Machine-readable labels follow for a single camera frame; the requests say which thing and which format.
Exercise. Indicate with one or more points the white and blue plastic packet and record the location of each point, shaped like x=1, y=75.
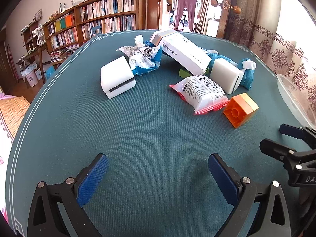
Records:
x=142, y=59

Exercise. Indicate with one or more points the wooden bookshelf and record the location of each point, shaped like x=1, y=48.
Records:
x=140, y=9

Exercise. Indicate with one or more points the brown door knob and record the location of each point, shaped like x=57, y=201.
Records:
x=236, y=9

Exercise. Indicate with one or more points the pink waste bin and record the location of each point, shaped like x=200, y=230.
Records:
x=31, y=80

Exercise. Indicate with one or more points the blue cloth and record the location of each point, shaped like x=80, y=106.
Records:
x=248, y=77

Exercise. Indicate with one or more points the patterned brown curtain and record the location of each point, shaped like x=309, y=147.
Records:
x=271, y=44

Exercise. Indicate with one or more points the white sponge with black stripe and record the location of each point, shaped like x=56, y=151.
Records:
x=224, y=75
x=116, y=71

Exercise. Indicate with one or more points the teal table cloth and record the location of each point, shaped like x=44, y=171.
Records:
x=148, y=128

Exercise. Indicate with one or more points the blue plastic stool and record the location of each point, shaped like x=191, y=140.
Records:
x=50, y=71

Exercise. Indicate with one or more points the small wooden rack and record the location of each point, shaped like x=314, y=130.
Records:
x=34, y=33

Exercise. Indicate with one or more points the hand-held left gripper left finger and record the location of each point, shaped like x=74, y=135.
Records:
x=95, y=177

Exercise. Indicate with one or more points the stack of books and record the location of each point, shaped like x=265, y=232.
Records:
x=60, y=54

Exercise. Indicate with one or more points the rows of books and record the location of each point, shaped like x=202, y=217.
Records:
x=111, y=5

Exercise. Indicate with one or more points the clear plastic container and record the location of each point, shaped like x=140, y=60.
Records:
x=288, y=91

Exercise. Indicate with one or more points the wooden side desk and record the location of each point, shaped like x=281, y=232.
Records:
x=37, y=51

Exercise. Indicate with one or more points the plaid bed blanket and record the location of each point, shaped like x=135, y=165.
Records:
x=14, y=111

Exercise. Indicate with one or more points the white packet with red edges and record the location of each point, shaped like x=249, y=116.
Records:
x=200, y=91

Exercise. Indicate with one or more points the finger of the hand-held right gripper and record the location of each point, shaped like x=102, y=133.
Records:
x=274, y=149
x=291, y=131

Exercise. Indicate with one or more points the white medicine box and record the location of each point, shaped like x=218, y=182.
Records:
x=185, y=51

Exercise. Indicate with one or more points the mauve hanging pants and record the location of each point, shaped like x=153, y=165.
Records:
x=181, y=7

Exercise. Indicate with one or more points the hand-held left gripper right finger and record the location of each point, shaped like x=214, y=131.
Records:
x=222, y=180

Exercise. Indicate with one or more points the green toy block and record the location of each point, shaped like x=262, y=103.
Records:
x=184, y=72

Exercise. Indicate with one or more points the orange toy block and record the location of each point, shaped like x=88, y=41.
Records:
x=240, y=108

